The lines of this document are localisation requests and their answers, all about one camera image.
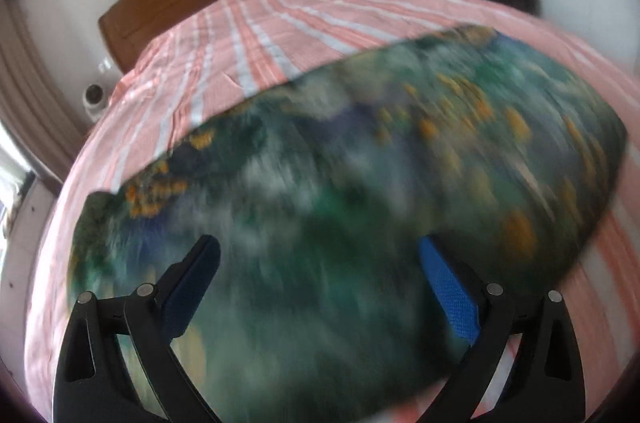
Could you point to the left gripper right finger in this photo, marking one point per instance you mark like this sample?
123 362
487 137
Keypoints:
545 382

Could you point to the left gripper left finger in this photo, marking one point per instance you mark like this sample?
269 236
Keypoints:
92 381

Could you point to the green landscape print jacket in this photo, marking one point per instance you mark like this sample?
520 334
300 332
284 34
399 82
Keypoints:
319 191

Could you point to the beige curtain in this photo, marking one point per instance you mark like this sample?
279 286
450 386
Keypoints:
32 108

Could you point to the small white fan heater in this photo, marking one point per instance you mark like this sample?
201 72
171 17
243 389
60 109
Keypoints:
95 102

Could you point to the pink striped bed sheet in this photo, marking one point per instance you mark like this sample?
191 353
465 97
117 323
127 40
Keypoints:
234 48

